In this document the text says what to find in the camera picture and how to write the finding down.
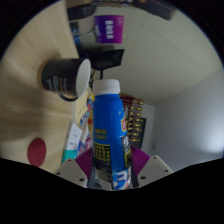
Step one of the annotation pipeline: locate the flat round red coaster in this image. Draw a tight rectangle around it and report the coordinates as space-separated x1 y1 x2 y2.
27 137 48 168

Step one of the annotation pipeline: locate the blue drink bottle white cap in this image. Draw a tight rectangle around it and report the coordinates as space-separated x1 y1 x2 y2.
91 78 134 192

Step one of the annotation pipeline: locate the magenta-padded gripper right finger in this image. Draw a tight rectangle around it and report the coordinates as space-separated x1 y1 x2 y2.
130 146 174 188

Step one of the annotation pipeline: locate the pale yellow notepad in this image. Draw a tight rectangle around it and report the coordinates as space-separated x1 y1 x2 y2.
73 87 92 127

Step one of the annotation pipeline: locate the blue colourful book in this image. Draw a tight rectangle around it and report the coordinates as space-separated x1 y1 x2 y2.
77 131 94 158

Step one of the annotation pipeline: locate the white book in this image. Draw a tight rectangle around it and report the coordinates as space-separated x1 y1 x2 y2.
63 121 84 152

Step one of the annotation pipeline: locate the wooden shelf unit with trophies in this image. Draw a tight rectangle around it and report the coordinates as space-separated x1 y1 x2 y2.
119 92 148 149

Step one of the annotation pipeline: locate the purple sign board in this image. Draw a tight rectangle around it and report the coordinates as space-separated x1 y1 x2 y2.
93 14 125 45

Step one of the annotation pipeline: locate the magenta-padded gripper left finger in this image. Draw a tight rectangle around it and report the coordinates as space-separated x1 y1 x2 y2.
54 147 94 188

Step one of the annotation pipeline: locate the black mug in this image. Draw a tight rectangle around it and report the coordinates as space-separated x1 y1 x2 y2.
37 58 92 102

